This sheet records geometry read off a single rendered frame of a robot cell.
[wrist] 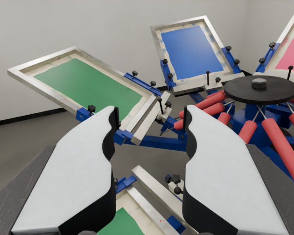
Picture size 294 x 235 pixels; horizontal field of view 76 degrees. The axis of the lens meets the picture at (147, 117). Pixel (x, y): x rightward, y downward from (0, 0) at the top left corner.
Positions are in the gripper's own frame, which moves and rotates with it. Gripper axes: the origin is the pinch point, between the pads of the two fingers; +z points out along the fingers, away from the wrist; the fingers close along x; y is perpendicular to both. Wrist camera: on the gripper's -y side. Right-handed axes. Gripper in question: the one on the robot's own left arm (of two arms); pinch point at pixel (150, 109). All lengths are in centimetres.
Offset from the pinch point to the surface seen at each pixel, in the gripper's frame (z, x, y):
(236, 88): 77, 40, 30
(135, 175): 55, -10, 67
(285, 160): 44, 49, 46
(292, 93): 65, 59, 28
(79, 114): 78, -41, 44
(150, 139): 96, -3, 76
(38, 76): 101, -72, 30
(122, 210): 42, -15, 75
